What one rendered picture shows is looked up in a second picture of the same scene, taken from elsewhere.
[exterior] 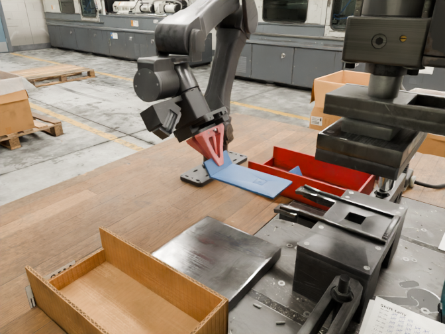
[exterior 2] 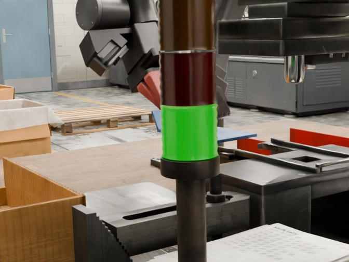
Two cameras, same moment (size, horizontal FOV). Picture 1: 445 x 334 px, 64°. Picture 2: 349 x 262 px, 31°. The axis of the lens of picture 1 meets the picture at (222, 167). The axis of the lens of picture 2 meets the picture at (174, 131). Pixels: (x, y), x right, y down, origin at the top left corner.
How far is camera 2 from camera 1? 0.41 m
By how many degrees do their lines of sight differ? 25
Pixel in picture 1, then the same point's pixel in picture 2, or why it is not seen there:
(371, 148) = (258, 23)
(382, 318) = (263, 233)
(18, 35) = (68, 68)
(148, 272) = (34, 197)
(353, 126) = (257, 9)
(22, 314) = not seen: outside the picture
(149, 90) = (89, 15)
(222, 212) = not seen: hidden behind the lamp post
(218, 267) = (121, 210)
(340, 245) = (254, 170)
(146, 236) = not seen: hidden behind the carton
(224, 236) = (152, 194)
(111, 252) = (10, 187)
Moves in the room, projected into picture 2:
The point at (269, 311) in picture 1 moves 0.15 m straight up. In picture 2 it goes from (157, 251) to (152, 112)
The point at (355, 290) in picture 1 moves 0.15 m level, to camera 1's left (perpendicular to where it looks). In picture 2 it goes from (236, 198) to (93, 189)
